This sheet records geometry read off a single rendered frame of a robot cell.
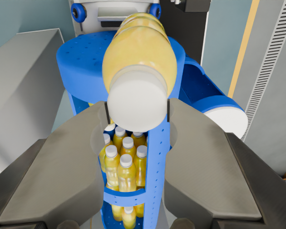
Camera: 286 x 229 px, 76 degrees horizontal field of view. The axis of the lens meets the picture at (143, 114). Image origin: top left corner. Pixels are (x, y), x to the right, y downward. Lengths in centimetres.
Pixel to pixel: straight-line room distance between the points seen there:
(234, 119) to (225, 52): 120
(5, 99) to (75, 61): 44
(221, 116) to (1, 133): 74
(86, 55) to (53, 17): 120
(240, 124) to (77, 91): 65
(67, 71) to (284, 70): 229
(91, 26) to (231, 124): 62
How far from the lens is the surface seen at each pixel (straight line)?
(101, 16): 48
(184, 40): 153
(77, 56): 40
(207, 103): 74
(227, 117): 77
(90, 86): 34
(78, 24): 60
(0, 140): 71
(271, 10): 203
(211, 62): 190
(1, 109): 74
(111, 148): 65
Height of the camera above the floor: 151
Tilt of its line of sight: 50 degrees down
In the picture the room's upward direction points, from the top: 165 degrees clockwise
